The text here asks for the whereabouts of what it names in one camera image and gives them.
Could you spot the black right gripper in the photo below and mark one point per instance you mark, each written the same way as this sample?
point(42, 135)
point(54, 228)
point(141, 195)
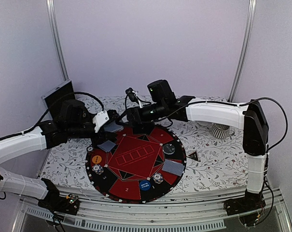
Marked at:
point(131, 112)

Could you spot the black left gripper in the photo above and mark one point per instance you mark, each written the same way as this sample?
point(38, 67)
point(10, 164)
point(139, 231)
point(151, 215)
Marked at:
point(100, 139)

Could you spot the blue card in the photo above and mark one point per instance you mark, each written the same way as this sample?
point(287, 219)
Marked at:
point(112, 127)

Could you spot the dealt card seat five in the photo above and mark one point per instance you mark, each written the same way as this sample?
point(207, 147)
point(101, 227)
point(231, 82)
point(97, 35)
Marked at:
point(107, 146)

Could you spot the clear dealer button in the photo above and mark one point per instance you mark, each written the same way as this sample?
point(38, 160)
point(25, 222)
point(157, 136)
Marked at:
point(169, 149)

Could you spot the dealt card seat ten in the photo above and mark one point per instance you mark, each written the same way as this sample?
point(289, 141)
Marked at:
point(173, 167)

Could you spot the orange big blind button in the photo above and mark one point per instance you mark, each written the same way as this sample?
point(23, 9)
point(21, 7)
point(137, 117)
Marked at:
point(96, 159)

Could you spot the blue white chip stack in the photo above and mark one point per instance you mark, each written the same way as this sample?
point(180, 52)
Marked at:
point(158, 178)
point(97, 169)

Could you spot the blue small blind button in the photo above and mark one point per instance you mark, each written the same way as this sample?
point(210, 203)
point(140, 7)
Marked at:
point(144, 185)

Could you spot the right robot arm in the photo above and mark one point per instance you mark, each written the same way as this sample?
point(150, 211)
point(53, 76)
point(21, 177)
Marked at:
point(248, 117)

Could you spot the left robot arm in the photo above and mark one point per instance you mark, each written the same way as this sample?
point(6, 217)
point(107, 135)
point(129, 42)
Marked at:
point(36, 138)

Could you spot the round red black poker mat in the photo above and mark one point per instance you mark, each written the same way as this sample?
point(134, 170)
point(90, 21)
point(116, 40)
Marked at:
point(136, 157)

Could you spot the black triangular card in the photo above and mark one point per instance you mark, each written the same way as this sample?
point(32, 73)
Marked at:
point(193, 156)

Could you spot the aluminium poker chip case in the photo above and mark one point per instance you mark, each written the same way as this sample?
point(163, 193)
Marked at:
point(57, 95)

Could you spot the striped grey mug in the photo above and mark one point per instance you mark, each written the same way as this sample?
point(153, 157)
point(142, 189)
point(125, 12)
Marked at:
point(221, 131)

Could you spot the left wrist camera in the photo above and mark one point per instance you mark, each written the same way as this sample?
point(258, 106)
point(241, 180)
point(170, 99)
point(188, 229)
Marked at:
point(100, 119)

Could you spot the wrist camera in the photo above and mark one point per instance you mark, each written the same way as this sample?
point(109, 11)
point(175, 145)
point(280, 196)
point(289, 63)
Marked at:
point(100, 119)
point(132, 95)

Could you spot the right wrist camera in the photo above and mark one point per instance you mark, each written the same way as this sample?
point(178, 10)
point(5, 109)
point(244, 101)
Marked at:
point(132, 95)

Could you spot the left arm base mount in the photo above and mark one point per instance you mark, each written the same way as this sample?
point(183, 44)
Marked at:
point(56, 203)

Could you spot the front aluminium rail frame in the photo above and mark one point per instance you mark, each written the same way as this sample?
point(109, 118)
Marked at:
point(175, 212)

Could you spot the right aluminium corner post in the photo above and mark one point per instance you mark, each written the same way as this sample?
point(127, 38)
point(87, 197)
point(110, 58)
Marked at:
point(244, 48)

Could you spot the aluminium corner post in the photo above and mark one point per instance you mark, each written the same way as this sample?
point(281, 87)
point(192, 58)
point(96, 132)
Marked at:
point(244, 48)
point(54, 29)

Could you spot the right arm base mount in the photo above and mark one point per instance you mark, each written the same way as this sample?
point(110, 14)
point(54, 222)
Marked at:
point(242, 205)

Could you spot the left aluminium corner post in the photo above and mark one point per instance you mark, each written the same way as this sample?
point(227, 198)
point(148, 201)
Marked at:
point(54, 29)

